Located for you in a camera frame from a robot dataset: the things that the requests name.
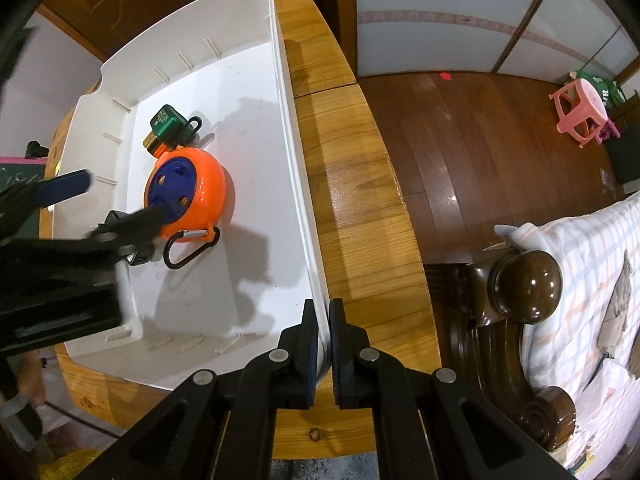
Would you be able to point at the pale blue sliding wardrobe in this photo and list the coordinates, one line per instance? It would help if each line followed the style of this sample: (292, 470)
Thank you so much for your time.
(425, 35)

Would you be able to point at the white checked blanket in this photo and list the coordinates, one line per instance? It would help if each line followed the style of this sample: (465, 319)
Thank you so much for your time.
(590, 260)

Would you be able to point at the white plastic bin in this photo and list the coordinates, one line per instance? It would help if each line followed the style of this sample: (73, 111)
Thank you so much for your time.
(200, 300)

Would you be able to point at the orange round reel case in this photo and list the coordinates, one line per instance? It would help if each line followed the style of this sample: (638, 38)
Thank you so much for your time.
(210, 185)

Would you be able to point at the black clamp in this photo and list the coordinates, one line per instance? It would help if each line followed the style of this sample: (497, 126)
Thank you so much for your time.
(36, 149)

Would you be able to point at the grey fluffy cloth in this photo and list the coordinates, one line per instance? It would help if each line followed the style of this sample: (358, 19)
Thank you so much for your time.
(325, 467)

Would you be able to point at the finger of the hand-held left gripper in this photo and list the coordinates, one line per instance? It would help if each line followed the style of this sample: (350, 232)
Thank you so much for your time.
(65, 185)
(135, 225)

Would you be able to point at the green chalkboard with pink frame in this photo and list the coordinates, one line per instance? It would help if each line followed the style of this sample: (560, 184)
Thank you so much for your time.
(17, 176)

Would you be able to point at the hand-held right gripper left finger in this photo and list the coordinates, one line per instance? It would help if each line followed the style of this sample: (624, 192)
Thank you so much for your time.
(311, 350)

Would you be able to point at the green bag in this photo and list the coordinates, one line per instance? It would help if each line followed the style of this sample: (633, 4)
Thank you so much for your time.
(602, 87)

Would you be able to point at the small green and gold device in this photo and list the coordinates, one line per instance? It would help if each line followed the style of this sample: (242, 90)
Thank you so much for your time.
(167, 121)

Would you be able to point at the pink plastic stool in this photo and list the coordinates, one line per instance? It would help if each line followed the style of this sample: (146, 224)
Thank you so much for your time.
(580, 110)

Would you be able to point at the dark wooden cabinet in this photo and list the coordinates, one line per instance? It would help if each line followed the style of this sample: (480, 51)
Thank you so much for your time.
(625, 155)

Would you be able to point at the brown wooden door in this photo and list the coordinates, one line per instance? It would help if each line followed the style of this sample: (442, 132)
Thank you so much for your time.
(125, 0)

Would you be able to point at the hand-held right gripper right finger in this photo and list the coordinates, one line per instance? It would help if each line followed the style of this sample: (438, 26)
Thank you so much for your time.
(336, 350)

